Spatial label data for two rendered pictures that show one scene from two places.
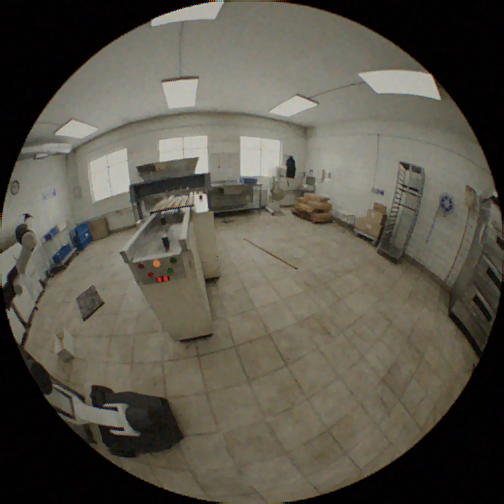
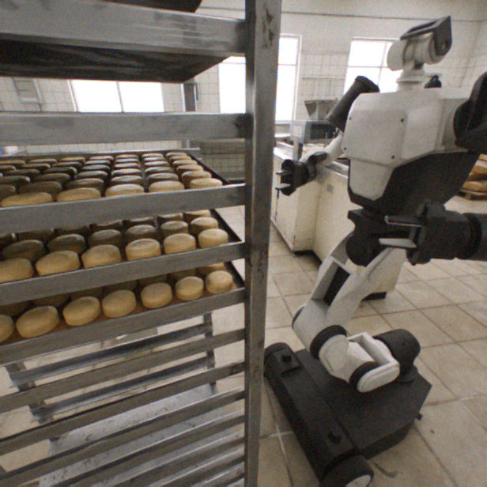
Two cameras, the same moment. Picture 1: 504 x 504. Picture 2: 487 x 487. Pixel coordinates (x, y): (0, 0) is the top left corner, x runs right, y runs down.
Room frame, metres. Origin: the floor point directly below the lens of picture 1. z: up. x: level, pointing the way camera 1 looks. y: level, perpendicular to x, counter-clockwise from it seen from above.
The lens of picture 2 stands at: (-1.16, 1.04, 1.25)
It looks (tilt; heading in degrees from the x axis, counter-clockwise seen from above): 27 degrees down; 12
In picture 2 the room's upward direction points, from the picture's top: straight up
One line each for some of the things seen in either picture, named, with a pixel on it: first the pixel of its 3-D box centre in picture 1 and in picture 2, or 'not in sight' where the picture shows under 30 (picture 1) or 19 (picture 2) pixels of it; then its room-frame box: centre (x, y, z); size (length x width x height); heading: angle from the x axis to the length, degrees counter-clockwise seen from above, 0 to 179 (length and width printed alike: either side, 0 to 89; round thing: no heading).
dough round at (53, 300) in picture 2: not in sight; (50, 296); (-0.88, 1.43, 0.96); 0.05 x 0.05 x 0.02
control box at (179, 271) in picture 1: (160, 268); not in sight; (0.49, 0.44, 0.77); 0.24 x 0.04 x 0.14; 111
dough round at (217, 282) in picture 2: not in sight; (219, 281); (-0.78, 1.16, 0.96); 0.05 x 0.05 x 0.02
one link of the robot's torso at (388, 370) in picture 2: (120, 420); (363, 360); (-0.29, 0.69, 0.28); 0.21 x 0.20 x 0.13; 123
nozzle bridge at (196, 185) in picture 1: (172, 194); (337, 142); (1.30, 0.75, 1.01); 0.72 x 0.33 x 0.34; 111
